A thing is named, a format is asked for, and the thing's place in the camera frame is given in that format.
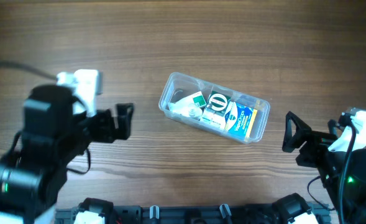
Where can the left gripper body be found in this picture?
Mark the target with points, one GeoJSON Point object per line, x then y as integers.
{"type": "Point", "coordinates": [115, 123]}

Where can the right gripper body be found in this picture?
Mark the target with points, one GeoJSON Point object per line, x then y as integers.
{"type": "Point", "coordinates": [305, 140]}

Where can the clear plastic container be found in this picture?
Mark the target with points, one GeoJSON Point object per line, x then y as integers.
{"type": "Point", "coordinates": [180, 85]}

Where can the blue VapoDrops packet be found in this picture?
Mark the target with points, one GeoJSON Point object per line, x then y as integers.
{"type": "Point", "coordinates": [239, 120]}

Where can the white green medicine box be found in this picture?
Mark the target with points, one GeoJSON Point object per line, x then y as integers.
{"type": "Point", "coordinates": [195, 98]}

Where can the dark green round tin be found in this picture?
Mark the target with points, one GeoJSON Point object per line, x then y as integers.
{"type": "Point", "coordinates": [218, 102]}

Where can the white round bottle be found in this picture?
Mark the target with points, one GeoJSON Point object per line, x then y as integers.
{"type": "Point", "coordinates": [189, 111]}

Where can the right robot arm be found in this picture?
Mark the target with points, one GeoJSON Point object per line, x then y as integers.
{"type": "Point", "coordinates": [339, 155]}

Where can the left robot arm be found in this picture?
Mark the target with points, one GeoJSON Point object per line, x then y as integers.
{"type": "Point", "coordinates": [34, 169]}

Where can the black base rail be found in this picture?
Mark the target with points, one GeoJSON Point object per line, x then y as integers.
{"type": "Point", "coordinates": [259, 213]}

